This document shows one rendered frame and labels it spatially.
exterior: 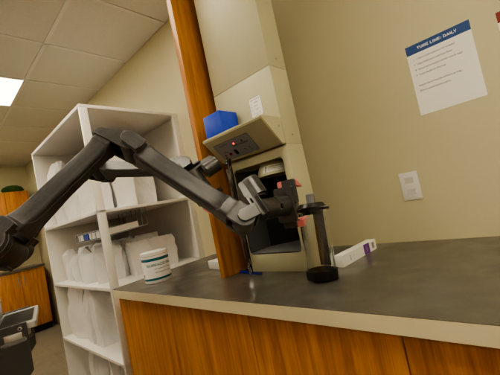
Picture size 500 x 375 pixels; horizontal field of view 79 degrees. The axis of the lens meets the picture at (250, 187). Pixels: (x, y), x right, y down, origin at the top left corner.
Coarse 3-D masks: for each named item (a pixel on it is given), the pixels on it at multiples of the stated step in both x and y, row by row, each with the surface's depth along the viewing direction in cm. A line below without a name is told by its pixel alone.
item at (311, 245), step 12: (300, 216) 97; (312, 216) 94; (324, 216) 95; (312, 228) 94; (324, 228) 94; (312, 240) 93; (324, 240) 93; (312, 252) 93; (324, 252) 93; (312, 264) 93; (324, 264) 92
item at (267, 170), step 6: (270, 162) 121; (276, 162) 120; (282, 162) 120; (264, 168) 121; (270, 168) 120; (276, 168) 119; (282, 168) 119; (258, 174) 125; (264, 174) 120; (270, 174) 119; (276, 174) 135; (282, 174) 134
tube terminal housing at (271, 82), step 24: (264, 72) 114; (240, 96) 123; (264, 96) 115; (288, 96) 118; (240, 120) 124; (288, 120) 115; (288, 144) 111; (240, 168) 127; (288, 168) 111; (264, 264) 123; (288, 264) 115
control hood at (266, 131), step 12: (252, 120) 105; (264, 120) 104; (276, 120) 109; (228, 132) 114; (240, 132) 112; (252, 132) 110; (264, 132) 108; (276, 132) 107; (204, 144) 124; (216, 144) 121; (264, 144) 112; (276, 144) 111; (216, 156) 127; (240, 156) 122
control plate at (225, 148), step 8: (240, 136) 113; (248, 136) 112; (224, 144) 120; (232, 144) 118; (240, 144) 116; (248, 144) 115; (256, 144) 114; (224, 152) 123; (232, 152) 121; (240, 152) 120; (248, 152) 118
